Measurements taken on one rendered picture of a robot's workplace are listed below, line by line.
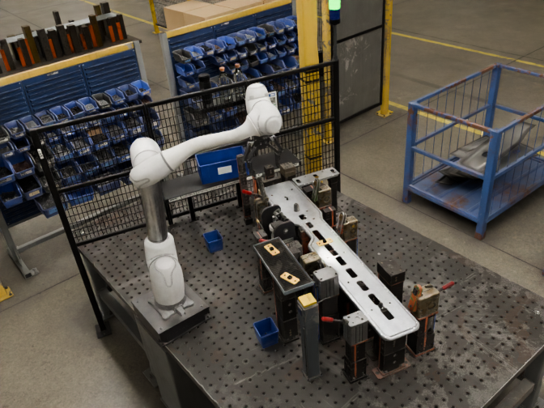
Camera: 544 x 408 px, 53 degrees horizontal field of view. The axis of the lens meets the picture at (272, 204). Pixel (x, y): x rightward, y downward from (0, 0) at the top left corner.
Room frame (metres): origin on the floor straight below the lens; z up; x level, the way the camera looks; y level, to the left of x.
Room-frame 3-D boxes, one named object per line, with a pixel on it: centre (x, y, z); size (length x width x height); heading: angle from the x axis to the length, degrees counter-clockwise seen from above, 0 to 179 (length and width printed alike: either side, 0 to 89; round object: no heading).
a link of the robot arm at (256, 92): (2.24, 0.02, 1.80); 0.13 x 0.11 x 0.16; 14
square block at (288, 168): (2.97, -0.12, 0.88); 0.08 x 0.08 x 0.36; 20
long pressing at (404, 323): (2.21, -0.27, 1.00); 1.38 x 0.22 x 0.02; 20
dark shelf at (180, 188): (3.01, 0.24, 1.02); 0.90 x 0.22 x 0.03; 110
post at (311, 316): (1.66, -0.11, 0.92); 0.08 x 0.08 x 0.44; 20
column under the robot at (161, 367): (2.10, 0.57, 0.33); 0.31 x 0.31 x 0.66; 36
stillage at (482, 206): (4.01, -1.87, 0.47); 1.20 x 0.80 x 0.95; 125
